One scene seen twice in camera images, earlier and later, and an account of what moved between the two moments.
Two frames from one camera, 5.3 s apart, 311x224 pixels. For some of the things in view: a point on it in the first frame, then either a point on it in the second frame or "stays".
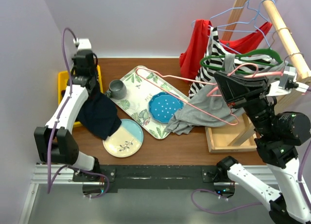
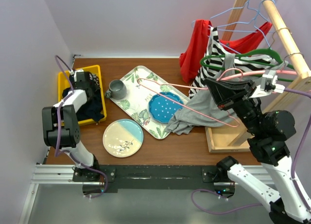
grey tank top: [208, 109] stays
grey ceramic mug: [117, 90] stays
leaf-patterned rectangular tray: [141, 85] stays
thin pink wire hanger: [208, 94] to [139, 80]
